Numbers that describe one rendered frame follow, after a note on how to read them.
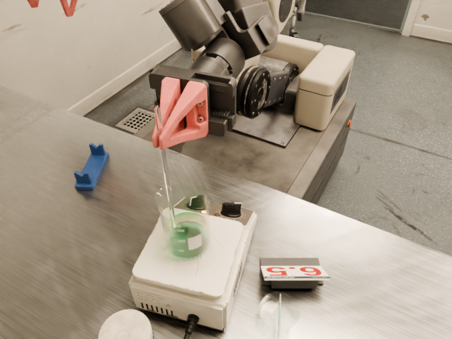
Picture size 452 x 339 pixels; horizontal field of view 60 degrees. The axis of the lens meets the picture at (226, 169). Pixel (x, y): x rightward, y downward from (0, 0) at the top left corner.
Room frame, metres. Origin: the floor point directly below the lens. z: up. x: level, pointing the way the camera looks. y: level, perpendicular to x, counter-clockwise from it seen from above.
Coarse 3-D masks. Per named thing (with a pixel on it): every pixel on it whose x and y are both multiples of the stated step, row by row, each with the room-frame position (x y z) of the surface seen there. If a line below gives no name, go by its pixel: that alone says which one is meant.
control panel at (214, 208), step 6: (210, 204) 0.43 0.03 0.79; (216, 204) 0.43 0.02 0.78; (222, 204) 0.44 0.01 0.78; (210, 210) 0.41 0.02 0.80; (216, 210) 0.41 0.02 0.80; (246, 210) 0.42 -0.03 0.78; (216, 216) 0.39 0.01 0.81; (222, 216) 0.39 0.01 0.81; (246, 216) 0.40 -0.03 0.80; (240, 222) 0.37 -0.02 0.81; (246, 222) 0.38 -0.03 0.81
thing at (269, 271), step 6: (264, 270) 0.32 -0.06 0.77; (270, 270) 0.32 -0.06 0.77; (276, 270) 0.32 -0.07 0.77; (282, 270) 0.32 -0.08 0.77; (288, 270) 0.32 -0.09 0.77; (294, 270) 0.32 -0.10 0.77; (300, 270) 0.32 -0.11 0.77; (306, 270) 0.32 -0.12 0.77; (312, 270) 0.32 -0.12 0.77; (318, 270) 0.32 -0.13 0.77
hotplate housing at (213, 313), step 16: (240, 256) 0.31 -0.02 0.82; (240, 272) 0.31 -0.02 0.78; (144, 288) 0.26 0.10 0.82; (160, 288) 0.26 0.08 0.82; (144, 304) 0.26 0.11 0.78; (160, 304) 0.25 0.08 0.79; (176, 304) 0.25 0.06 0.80; (192, 304) 0.24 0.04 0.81; (208, 304) 0.24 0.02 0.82; (224, 304) 0.24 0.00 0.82; (192, 320) 0.23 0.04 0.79; (208, 320) 0.24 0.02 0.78; (224, 320) 0.24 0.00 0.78
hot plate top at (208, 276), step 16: (160, 224) 0.35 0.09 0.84; (224, 224) 0.35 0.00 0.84; (240, 224) 0.35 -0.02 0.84; (160, 240) 0.32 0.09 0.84; (224, 240) 0.32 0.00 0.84; (240, 240) 0.32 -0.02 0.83; (144, 256) 0.29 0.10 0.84; (160, 256) 0.29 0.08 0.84; (208, 256) 0.29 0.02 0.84; (224, 256) 0.29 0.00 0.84; (144, 272) 0.27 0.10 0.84; (160, 272) 0.27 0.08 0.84; (176, 272) 0.27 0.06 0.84; (192, 272) 0.27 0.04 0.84; (208, 272) 0.27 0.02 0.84; (224, 272) 0.27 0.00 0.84; (176, 288) 0.25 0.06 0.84; (192, 288) 0.25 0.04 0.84; (208, 288) 0.25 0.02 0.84; (224, 288) 0.25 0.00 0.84
